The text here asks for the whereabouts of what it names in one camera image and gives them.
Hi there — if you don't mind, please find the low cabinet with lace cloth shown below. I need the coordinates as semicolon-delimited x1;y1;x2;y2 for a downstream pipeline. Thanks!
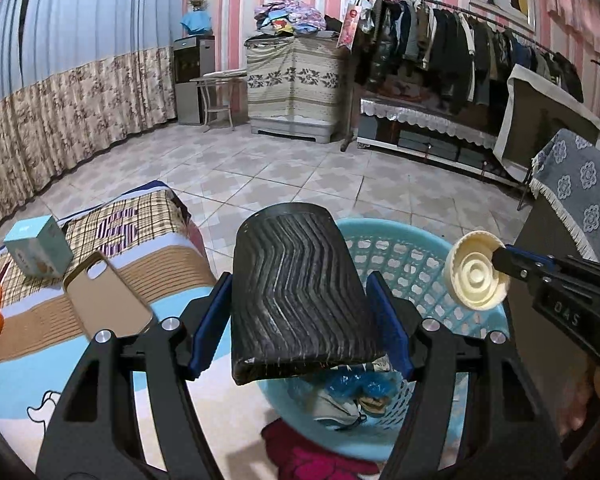
356;97;518;181

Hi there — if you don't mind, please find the black slipper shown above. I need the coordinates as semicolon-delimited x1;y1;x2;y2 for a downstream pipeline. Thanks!
230;202;387;386

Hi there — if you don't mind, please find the printed blanket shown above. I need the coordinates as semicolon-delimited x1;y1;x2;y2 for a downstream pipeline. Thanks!
0;180;396;480

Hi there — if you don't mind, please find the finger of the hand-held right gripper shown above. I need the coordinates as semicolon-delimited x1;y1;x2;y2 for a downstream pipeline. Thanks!
491;244;571;281

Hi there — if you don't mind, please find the small metal table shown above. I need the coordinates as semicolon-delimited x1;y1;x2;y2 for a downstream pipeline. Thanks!
190;71;248;133

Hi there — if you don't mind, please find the floral curtain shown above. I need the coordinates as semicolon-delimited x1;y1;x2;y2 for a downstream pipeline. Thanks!
0;45;178;248

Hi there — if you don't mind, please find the grey water dispenser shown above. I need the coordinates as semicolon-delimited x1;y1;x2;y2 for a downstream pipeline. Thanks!
172;35;216;126

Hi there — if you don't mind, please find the teal cardboard box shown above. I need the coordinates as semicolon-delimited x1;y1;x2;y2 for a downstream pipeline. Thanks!
3;215;75;279

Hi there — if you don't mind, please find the beige face mask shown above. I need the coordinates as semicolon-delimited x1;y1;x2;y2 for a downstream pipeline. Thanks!
312;390;368;431

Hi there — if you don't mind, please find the grey floral fringed cloth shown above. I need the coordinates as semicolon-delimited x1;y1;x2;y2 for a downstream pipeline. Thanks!
530;129;600;268

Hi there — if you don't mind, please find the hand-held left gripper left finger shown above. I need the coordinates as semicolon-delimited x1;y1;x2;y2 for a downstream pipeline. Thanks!
36;271;233;480

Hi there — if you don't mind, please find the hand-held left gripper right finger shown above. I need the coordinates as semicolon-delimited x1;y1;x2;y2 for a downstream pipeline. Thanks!
365;270;566;480

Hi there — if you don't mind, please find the pile of folded clothes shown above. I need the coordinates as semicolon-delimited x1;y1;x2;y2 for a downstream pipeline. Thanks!
254;0;343;38

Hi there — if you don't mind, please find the row of hanging clothes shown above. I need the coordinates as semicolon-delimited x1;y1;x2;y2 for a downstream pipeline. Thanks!
352;0;586;111

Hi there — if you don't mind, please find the cream round lid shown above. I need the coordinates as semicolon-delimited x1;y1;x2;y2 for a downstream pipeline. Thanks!
445;230;511;311

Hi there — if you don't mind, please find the blue plastic basket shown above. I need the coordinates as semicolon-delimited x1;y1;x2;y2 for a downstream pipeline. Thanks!
257;217;511;461

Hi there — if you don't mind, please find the cloth covered cabinet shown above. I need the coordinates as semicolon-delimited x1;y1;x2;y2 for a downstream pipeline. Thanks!
245;35;346;145

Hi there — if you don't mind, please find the cream framed panel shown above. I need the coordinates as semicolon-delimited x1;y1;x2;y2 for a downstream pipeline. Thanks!
492;64;600;183

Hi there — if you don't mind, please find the metal clothes rack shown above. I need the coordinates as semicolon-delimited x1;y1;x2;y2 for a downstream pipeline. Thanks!
340;0;600;153

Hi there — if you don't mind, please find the pink hanging bag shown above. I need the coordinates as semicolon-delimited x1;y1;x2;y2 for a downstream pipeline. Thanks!
337;0;376;51

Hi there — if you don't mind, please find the blue crinkled plastic bag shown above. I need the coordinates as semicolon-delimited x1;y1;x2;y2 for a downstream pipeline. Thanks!
325;370;406;401

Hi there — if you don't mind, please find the beige phone case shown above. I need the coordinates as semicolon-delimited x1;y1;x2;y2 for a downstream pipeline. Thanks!
62;251;155;341

